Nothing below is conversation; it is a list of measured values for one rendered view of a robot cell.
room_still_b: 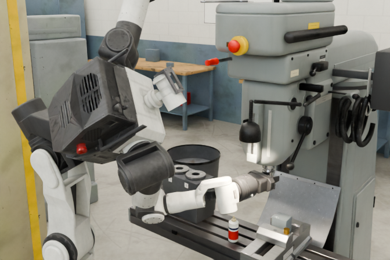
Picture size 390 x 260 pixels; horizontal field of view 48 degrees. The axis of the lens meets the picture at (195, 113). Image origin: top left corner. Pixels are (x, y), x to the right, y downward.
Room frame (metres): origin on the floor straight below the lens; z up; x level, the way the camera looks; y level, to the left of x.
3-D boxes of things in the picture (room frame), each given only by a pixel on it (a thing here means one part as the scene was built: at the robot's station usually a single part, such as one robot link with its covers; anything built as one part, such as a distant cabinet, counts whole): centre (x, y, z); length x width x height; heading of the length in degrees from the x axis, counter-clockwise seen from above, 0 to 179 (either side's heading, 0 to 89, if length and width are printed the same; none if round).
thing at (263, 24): (1.58, -0.29, 1.81); 0.47 x 0.26 x 0.16; 142
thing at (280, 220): (1.52, -0.33, 1.07); 0.06 x 0.05 x 0.06; 53
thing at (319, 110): (1.72, -0.40, 1.47); 0.24 x 0.19 x 0.26; 52
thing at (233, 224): (1.59, -0.16, 1.01); 0.04 x 0.04 x 0.11
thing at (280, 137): (1.57, -0.28, 1.47); 0.21 x 0.19 x 0.32; 52
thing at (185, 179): (1.84, 0.03, 1.05); 0.22 x 0.12 x 0.20; 48
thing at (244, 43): (1.39, -0.14, 1.76); 0.06 x 0.02 x 0.06; 52
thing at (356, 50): (1.96, -0.59, 1.66); 0.80 x 0.23 x 0.20; 142
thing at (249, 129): (1.39, -0.18, 1.48); 0.07 x 0.07 x 0.06
